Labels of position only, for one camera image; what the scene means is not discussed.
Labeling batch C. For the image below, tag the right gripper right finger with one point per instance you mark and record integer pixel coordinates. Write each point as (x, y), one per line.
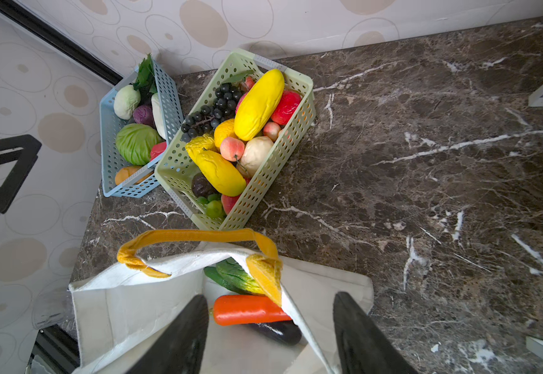
(362, 347)

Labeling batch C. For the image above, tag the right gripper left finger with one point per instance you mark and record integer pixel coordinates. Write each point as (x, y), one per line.
(180, 348)

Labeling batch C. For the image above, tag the white grocery bag yellow handles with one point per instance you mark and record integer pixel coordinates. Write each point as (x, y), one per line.
(121, 312)

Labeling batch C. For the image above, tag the orange-red carrot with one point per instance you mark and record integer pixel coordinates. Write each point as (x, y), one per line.
(230, 310)

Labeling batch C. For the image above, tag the dark purple eggplant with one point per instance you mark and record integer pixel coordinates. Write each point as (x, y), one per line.
(283, 332)

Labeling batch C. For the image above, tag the orange-green papaya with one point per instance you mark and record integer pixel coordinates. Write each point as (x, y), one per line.
(231, 272)

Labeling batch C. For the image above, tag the green cucumber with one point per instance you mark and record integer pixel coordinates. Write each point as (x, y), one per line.
(212, 273)

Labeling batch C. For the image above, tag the red-green mango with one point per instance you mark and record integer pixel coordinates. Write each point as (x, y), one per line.
(228, 202)

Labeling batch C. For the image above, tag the green plastic basket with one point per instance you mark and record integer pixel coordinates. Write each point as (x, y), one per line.
(184, 181)

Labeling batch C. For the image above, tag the lying yellow mango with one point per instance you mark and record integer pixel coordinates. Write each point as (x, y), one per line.
(223, 176)

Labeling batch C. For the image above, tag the orange potato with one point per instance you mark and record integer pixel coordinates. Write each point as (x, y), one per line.
(125, 173)

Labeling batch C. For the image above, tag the pink peach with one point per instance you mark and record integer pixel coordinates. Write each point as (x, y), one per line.
(232, 149)

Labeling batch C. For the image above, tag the green cabbage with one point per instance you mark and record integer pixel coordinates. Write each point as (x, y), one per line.
(134, 143)

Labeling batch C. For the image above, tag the beige pear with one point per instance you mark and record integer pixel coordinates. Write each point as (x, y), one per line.
(254, 155)

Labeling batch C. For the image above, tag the yellow lemon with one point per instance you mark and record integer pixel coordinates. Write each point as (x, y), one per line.
(223, 131)

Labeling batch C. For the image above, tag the blue plastic basket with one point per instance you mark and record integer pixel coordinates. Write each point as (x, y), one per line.
(110, 125)

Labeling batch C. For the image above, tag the purple cabbage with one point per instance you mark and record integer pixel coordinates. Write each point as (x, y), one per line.
(144, 115)

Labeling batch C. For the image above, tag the white radish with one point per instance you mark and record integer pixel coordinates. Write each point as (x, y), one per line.
(126, 102)

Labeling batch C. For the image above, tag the black grape bunch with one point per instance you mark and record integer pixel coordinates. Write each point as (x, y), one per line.
(220, 106)

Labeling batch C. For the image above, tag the tall yellow mango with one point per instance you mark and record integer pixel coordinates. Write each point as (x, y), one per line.
(259, 104)

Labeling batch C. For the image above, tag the green leafy vegetable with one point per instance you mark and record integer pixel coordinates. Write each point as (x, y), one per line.
(145, 82)

